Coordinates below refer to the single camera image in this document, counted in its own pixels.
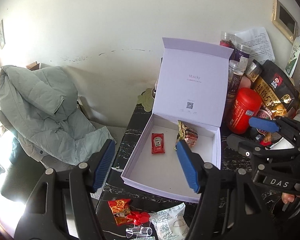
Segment brown nutritious cereal packet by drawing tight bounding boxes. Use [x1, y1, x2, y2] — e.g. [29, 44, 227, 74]
[174, 120, 198, 150]

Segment red cartoon couple snack bag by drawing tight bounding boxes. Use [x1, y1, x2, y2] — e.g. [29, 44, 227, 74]
[108, 199, 133, 226]

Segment red ketchup sachet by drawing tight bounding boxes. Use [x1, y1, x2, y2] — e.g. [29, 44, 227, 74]
[151, 133, 165, 154]

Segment red toy fan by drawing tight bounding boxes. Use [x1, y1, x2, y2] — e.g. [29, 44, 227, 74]
[127, 211, 150, 226]

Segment clear acrylic stand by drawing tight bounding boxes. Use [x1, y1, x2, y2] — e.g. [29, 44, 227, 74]
[126, 226, 153, 238]

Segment person's right hand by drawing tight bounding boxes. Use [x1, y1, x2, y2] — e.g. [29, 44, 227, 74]
[281, 193, 295, 204]

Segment red cylindrical tin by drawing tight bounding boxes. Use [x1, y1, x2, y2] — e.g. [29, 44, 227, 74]
[226, 88, 262, 134]

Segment black gold oats bag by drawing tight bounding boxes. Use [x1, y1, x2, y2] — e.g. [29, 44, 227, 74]
[252, 60, 299, 119]

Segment small dark snack jar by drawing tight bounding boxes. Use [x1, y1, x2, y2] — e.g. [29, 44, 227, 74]
[244, 59, 263, 83]

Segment tall dark clear jar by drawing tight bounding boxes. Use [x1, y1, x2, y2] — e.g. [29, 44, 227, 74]
[223, 60, 246, 120]

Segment lavender open gift box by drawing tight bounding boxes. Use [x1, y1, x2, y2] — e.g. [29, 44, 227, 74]
[121, 37, 232, 203]

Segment green lily pad coaster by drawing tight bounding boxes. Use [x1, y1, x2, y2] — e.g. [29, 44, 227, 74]
[137, 88, 155, 112]

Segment grey-green puffer jacket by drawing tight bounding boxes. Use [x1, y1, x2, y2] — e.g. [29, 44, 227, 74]
[0, 66, 112, 165]

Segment printed white paper sheet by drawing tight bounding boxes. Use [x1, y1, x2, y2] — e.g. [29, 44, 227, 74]
[235, 27, 275, 65]

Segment gold framed wall picture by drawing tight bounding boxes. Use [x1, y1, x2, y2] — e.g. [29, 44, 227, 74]
[271, 0, 298, 43]

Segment small distant wall picture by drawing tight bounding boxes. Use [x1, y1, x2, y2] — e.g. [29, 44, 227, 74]
[0, 20, 6, 49]

